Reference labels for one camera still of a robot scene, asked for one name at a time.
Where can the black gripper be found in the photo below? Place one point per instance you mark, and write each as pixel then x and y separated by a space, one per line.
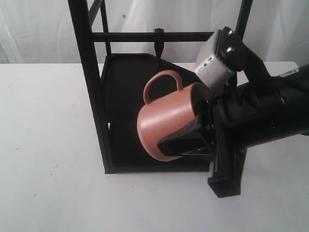
pixel 228 159

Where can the terracotta ceramic mug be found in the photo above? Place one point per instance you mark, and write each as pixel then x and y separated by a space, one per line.
pixel 159 118

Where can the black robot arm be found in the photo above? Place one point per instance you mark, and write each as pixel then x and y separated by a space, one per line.
pixel 246 107

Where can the black metal mug rack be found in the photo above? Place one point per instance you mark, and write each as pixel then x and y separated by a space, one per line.
pixel 116 67

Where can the white backdrop curtain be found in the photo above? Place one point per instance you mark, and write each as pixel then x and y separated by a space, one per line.
pixel 41 31

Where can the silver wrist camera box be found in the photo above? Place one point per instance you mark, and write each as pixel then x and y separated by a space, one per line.
pixel 209 67

